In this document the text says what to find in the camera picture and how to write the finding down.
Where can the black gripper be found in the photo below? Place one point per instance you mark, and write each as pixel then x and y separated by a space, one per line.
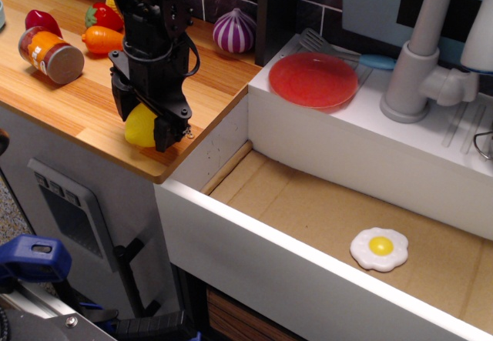
pixel 158 84

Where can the yellow toy lemon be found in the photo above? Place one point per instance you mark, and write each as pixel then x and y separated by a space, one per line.
pixel 139 127

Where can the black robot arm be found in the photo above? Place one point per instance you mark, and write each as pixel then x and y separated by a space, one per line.
pixel 152 27

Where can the red plastic plate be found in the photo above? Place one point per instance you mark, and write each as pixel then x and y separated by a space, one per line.
pixel 313 80

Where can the orange toy carrot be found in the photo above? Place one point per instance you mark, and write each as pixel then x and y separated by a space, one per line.
pixel 102 40

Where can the red toy strawberry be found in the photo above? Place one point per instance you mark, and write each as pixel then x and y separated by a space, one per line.
pixel 100 14

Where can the grey toy oven door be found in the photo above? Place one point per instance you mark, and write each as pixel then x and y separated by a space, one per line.
pixel 76 213

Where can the purple striped toy onion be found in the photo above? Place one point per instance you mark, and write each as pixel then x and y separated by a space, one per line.
pixel 235 31

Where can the yellow toy corn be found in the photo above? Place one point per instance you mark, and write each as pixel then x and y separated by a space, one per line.
pixel 113 6

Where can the orange labelled toy can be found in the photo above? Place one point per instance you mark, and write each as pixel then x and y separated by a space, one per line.
pixel 51 55

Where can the red toy pepper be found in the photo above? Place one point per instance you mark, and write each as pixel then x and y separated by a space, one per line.
pixel 36 18

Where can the blue clamp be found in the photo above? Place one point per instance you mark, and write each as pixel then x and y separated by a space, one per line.
pixel 34 259

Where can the toy fried egg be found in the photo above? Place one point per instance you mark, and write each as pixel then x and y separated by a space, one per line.
pixel 379 249

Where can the grey toy faucet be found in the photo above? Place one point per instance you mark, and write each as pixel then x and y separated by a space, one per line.
pixel 418 77

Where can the white bottle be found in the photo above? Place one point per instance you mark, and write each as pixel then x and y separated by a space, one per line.
pixel 477 52

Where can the black oven door handle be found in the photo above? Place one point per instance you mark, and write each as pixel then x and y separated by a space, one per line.
pixel 124 255

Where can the grey spatula blue handle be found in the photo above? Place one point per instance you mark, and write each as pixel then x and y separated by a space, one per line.
pixel 314 42

